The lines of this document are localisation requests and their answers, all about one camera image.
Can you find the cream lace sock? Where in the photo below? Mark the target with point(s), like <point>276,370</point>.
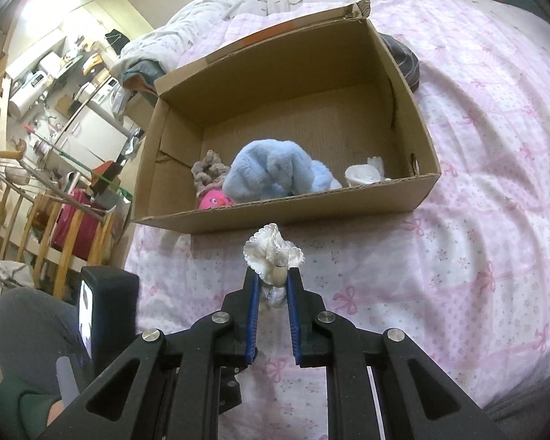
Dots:
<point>270,257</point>

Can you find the pink plush toy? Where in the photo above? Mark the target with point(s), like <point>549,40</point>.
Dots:
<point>213,199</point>

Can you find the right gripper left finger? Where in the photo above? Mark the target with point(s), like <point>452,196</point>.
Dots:
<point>238,345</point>

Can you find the dark plaid cloth bundle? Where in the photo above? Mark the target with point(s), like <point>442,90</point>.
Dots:
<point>405,59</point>

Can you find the yellow wooden chair frame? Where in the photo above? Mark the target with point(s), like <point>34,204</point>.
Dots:
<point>48,238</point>

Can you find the white washing machine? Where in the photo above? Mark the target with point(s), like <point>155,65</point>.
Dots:
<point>101,96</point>

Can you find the pink patterned bed quilt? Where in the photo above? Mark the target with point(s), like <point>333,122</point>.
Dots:
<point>467,273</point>

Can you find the white sock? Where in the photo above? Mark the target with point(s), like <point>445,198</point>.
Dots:
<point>366,174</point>

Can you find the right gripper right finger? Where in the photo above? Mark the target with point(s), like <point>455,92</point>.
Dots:
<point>309,347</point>

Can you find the white water heater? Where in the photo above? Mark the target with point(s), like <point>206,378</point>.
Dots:
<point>27,94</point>

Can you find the grey white rolled duvet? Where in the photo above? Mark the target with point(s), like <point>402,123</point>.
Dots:
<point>166,44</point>

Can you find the light blue plush slipper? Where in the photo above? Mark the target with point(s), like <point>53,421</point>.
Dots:
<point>270,169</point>

